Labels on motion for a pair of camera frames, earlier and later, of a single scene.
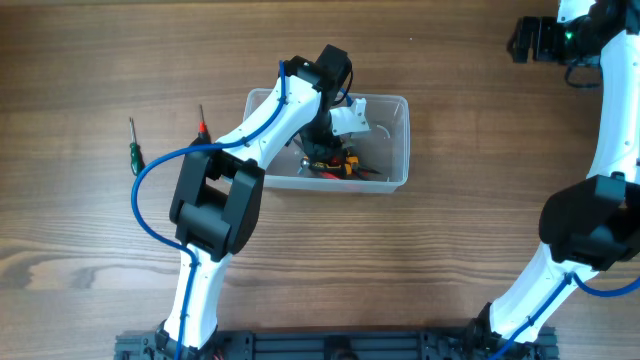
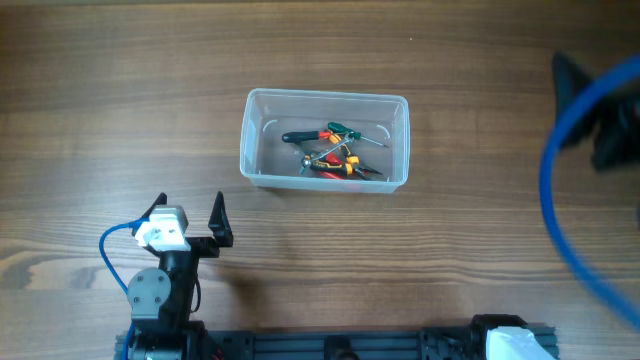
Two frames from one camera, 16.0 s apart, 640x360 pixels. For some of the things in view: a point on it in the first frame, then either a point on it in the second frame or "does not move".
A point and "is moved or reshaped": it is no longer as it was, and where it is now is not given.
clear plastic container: x=385 y=148 does not move
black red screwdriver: x=203 y=136 is moved or reshaped
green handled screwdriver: x=137 y=162 to x=340 y=128
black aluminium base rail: x=461 y=344 does not move
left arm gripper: x=322 y=147 to x=209 y=247
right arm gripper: x=545 y=28 to x=622 y=141
